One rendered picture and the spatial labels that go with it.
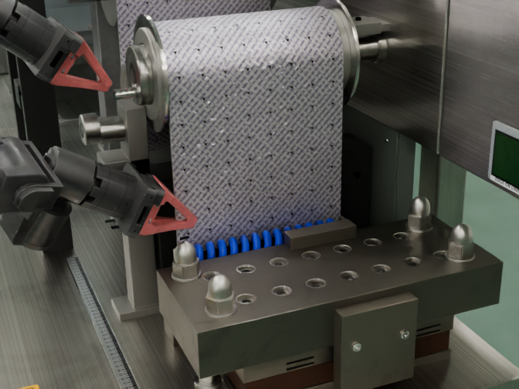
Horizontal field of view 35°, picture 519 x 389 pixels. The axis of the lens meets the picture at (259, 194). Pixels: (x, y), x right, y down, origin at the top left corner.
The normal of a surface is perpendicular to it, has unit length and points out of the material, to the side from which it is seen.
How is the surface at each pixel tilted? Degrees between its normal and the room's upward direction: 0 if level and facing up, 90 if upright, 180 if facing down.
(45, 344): 0
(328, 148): 90
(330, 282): 0
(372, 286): 0
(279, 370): 90
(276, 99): 90
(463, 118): 90
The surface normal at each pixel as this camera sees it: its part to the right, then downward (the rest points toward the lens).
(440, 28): -0.93, 0.16
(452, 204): 0.38, 0.35
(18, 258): -0.02, -0.92
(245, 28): 0.18, -0.59
